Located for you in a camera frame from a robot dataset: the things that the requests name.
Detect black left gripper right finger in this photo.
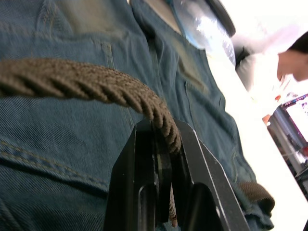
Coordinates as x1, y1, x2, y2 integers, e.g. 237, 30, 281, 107
171, 119, 251, 231

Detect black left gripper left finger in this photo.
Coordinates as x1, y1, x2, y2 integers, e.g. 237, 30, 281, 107
103, 118, 160, 231

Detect brown braided belt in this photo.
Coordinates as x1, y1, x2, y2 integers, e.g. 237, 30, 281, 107
0, 57, 275, 228

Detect blue denim shorts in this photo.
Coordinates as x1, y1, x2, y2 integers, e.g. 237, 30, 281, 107
0, 0, 275, 231

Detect person in white shirt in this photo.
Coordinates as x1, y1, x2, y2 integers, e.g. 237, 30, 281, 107
233, 24, 308, 93

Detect clear blue plastic bag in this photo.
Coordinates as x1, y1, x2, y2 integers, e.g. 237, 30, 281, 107
172, 0, 237, 66

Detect grey metal frame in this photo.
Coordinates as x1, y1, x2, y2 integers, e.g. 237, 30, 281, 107
266, 93, 308, 179

